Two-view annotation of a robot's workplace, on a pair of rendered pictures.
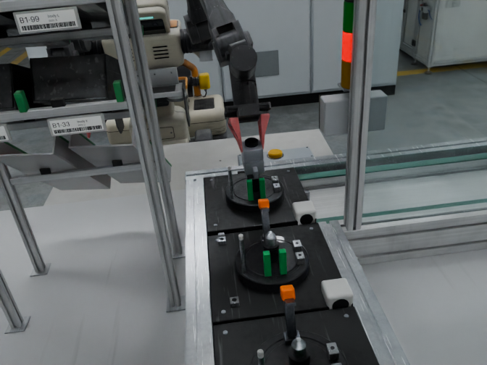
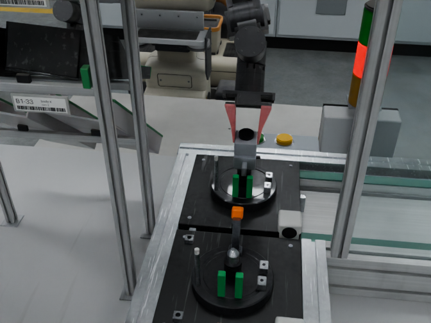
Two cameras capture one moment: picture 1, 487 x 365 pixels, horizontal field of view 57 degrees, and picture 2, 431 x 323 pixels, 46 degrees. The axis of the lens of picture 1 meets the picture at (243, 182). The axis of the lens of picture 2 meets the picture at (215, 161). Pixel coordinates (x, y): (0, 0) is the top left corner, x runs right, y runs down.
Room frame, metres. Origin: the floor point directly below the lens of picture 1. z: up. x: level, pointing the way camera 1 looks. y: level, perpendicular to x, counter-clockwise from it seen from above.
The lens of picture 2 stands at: (0.08, -0.12, 1.65)
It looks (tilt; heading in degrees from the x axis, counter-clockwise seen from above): 36 degrees down; 10
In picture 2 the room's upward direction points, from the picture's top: straight up
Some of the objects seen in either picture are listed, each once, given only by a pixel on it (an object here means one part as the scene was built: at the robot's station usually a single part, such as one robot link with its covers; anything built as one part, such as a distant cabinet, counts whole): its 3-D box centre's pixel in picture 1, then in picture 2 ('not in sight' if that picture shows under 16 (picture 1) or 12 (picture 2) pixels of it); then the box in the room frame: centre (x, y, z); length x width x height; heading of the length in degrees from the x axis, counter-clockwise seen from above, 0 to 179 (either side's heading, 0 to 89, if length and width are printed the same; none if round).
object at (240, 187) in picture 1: (254, 192); (243, 186); (0.92, -0.02, 0.98); 0.14 x 0.14 x 0.02
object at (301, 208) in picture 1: (304, 214); (289, 225); (0.82, -0.13, 0.97); 0.05 x 0.05 x 0.04; 4
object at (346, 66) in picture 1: (354, 72); (367, 88); (0.81, -0.22, 1.28); 0.05 x 0.05 x 0.05
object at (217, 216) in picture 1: (255, 199); (243, 193); (0.92, -0.02, 0.96); 0.24 x 0.24 x 0.02; 4
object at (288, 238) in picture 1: (271, 248); (233, 265); (0.66, -0.04, 1.01); 0.24 x 0.24 x 0.13; 4
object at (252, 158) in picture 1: (252, 156); (245, 149); (0.91, -0.03, 1.08); 0.08 x 0.04 x 0.07; 5
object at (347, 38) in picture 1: (356, 45); (372, 58); (0.81, -0.22, 1.33); 0.05 x 0.05 x 0.05
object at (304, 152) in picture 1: (275, 164); (283, 150); (1.14, -0.10, 0.93); 0.21 x 0.07 x 0.06; 94
